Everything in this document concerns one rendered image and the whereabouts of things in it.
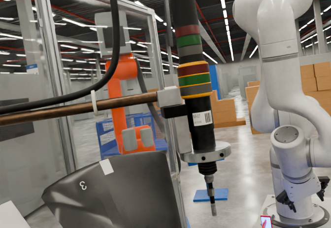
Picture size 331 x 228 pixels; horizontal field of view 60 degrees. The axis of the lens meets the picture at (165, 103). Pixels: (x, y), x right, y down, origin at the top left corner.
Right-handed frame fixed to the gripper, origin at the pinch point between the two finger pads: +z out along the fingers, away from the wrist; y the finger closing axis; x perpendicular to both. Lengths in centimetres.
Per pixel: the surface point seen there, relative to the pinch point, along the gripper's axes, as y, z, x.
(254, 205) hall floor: 13, 226, -157
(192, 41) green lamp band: 14, -76, 20
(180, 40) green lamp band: 15, -76, 19
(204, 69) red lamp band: 14, -72, 22
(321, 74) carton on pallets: -293, 422, -562
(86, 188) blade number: 40, -61, 20
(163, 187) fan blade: 28, -55, 21
